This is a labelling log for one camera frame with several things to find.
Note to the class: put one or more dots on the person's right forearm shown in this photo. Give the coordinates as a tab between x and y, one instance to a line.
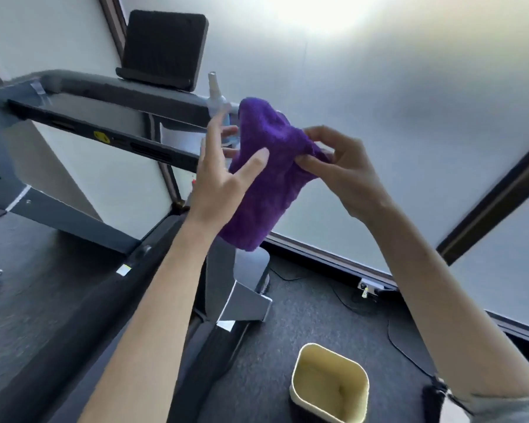
441	295

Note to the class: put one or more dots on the purple terry cloth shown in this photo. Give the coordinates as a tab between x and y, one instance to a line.
269	189

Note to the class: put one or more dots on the person's right thumb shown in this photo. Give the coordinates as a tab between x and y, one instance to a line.
312	162

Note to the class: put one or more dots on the person's left thumb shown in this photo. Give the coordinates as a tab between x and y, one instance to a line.
252	166

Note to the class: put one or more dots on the person's left forearm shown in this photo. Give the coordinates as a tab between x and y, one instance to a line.
158	321

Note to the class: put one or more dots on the person's right hand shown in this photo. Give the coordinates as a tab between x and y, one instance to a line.
352	176

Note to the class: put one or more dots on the beige plastic bin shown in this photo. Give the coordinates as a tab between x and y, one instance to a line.
330	385

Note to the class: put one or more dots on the grey treadmill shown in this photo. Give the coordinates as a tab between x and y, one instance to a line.
92	88

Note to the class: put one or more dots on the person's left middle finger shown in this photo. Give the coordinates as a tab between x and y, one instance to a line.
230	130

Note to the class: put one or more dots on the person's left hand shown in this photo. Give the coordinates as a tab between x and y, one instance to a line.
211	193

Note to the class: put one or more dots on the grey sleeve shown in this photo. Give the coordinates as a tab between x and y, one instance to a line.
507	409

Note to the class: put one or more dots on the clear spray bottle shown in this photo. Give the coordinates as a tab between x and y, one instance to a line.
215	101

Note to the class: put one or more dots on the black treadmill console screen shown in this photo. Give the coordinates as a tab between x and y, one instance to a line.
165	50

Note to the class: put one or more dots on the small white floor connector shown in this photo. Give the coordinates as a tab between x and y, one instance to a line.
366	288

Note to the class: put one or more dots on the dark window bottom rail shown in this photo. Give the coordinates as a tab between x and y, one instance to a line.
335	259

